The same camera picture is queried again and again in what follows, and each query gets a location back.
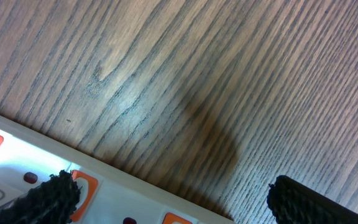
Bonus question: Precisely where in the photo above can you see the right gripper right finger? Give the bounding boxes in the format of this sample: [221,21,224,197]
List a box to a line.
[267,175,358,224]

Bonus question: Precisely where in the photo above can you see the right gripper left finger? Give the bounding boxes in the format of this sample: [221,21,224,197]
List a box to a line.
[0,170,81,224]

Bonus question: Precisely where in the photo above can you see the white power strip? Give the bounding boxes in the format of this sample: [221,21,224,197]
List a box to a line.
[0,116,228,224]

